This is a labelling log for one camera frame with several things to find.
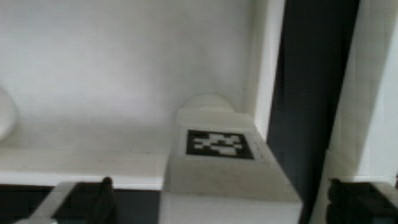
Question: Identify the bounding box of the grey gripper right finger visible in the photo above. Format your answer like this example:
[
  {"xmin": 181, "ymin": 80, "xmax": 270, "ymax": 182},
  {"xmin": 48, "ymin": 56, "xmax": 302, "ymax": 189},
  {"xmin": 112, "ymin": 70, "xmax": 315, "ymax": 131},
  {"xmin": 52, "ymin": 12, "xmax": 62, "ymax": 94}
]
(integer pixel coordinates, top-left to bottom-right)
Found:
[{"xmin": 325, "ymin": 179, "xmax": 398, "ymax": 224}]

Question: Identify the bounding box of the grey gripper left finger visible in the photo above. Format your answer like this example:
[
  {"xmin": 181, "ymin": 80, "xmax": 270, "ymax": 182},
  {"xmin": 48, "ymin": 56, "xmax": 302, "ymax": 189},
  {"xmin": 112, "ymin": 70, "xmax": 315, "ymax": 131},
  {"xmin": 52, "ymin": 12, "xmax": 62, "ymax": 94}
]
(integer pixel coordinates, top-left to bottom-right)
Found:
[{"xmin": 14, "ymin": 177, "xmax": 118, "ymax": 224}]

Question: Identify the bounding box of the white table leg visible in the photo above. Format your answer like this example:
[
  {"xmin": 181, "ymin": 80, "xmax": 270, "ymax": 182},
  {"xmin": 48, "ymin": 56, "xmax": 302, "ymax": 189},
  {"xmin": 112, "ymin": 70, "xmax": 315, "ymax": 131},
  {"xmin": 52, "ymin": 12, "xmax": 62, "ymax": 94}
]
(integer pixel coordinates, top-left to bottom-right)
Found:
[{"xmin": 160, "ymin": 94, "xmax": 302, "ymax": 224}]

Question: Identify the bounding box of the white square tabletop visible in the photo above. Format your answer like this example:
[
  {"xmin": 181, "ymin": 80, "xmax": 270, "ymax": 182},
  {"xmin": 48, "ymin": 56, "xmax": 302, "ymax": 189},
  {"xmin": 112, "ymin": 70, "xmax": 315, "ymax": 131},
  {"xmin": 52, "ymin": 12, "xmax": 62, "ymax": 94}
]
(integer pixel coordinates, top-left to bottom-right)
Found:
[{"xmin": 0, "ymin": 0, "xmax": 286, "ymax": 190}]

